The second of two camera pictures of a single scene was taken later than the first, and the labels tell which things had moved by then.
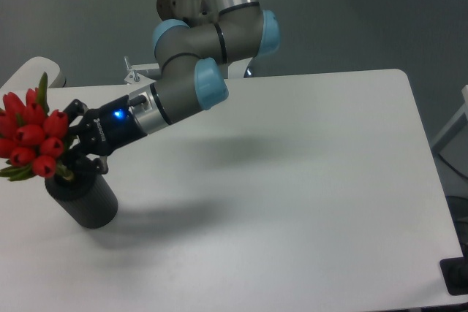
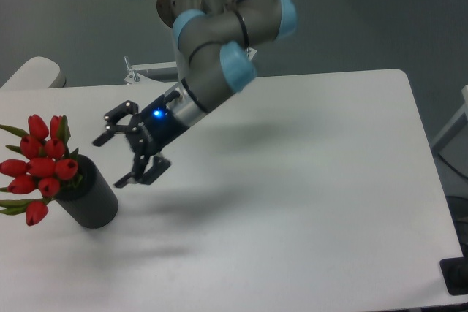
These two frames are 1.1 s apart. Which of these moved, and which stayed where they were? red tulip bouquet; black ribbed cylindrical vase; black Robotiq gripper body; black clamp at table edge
Moved: black Robotiq gripper body; red tulip bouquet
Stayed: black clamp at table edge; black ribbed cylindrical vase
